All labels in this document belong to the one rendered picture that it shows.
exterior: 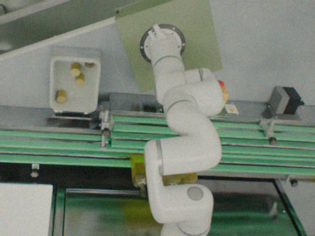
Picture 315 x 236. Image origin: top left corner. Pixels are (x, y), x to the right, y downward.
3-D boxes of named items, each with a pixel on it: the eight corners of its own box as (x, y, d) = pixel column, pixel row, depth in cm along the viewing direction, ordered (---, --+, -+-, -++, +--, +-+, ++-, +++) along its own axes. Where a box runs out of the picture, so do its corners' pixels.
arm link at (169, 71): (148, 58, 127) (154, 87, 115) (191, 51, 126) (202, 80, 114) (152, 85, 133) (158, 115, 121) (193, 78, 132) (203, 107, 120)
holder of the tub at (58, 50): (51, 107, 165) (50, 119, 159) (52, 45, 149) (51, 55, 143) (94, 110, 168) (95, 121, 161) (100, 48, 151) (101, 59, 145)
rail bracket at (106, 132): (98, 135, 158) (98, 157, 148) (102, 98, 148) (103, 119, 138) (106, 135, 158) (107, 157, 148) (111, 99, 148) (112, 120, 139)
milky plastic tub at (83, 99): (50, 97, 162) (49, 110, 155) (51, 45, 149) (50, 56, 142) (95, 100, 164) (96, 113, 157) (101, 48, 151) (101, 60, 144)
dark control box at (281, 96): (267, 101, 171) (275, 114, 164) (274, 85, 166) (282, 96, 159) (287, 102, 172) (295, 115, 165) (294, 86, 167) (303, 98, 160)
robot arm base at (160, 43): (133, 32, 138) (136, 55, 126) (168, 14, 135) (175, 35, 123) (154, 67, 147) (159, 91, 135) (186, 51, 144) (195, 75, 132)
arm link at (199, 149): (154, 102, 102) (159, 128, 89) (210, 96, 102) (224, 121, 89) (159, 152, 108) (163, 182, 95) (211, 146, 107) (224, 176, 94)
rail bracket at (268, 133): (255, 122, 161) (267, 145, 150) (261, 107, 156) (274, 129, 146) (265, 123, 161) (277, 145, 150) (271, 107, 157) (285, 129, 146)
